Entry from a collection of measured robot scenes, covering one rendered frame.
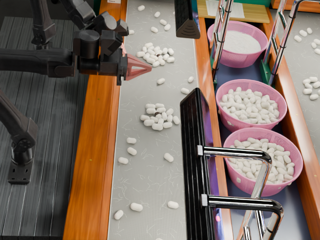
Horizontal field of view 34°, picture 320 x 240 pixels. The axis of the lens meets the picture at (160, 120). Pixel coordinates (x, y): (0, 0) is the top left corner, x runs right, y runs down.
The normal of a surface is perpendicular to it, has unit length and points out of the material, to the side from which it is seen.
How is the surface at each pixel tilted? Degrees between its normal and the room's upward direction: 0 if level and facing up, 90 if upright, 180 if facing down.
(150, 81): 0
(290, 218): 0
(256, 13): 0
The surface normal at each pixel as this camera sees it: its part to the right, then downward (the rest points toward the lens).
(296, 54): 0.11, -0.74
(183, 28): 0.00, 0.66
